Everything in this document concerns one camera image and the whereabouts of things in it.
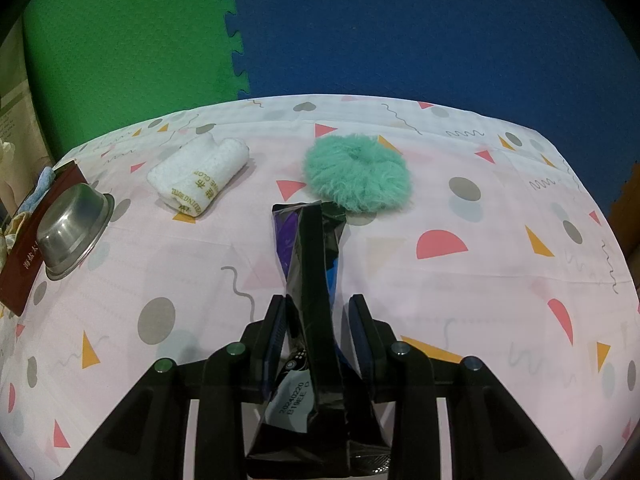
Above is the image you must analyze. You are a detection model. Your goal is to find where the cream cloth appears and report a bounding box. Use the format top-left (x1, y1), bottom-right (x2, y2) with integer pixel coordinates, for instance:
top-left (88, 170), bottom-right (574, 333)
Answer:
top-left (0, 209), bottom-right (32, 262)

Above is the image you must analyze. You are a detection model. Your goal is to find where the light blue cloth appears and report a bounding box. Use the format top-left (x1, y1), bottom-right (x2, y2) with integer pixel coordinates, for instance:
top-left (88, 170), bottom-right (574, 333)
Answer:
top-left (20, 166), bottom-right (57, 211)

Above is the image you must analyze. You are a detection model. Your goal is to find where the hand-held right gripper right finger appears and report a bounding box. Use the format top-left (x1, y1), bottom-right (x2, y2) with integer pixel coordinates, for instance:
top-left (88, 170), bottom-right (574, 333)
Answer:
top-left (347, 294), bottom-right (576, 480)

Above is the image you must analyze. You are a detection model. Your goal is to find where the black and purple packet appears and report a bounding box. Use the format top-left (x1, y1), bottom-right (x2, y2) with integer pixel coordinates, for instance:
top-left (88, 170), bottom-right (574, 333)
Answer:
top-left (245, 201), bottom-right (393, 479)

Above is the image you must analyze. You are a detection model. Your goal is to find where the red and gold tin box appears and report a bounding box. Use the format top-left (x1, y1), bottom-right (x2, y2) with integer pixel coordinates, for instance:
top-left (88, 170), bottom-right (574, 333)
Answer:
top-left (0, 160), bottom-right (89, 317)

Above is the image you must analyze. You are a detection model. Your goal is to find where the stainless steel bowl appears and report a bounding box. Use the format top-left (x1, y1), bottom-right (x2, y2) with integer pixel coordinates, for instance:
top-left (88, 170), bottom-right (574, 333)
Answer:
top-left (37, 183), bottom-right (116, 281)

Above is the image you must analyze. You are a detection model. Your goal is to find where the green foam mat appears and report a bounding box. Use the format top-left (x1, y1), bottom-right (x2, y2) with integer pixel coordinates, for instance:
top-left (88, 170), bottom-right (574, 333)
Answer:
top-left (22, 0), bottom-right (251, 162)

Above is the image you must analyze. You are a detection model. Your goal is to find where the blue foam mat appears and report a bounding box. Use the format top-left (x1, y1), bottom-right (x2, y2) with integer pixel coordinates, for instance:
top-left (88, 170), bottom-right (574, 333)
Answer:
top-left (220, 0), bottom-right (640, 207)

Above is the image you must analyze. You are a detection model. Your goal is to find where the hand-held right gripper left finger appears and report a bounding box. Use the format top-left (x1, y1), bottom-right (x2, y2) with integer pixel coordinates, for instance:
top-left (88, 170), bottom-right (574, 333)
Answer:
top-left (60, 294), bottom-right (291, 480)

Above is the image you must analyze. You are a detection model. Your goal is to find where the white towel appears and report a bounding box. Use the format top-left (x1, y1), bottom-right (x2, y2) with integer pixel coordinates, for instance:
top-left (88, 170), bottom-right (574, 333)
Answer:
top-left (147, 132), bottom-right (250, 221)

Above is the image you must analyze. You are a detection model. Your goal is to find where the brown cardboard box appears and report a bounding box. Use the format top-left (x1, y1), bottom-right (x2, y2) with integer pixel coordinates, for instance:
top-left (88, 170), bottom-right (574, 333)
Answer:
top-left (606, 160), bottom-right (640, 263)

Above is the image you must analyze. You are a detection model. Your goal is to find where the teal fluffy scrunchie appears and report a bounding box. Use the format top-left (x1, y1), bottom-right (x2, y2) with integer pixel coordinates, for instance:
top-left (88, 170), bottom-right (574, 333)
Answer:
top-left (303, 132), bottom-right (414, 213)

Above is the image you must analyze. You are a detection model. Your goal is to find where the pink printed tablecloth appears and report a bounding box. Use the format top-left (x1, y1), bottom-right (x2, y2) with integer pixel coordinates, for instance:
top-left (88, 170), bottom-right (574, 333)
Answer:
top-left (0, 92), bottom-right (640, 480)

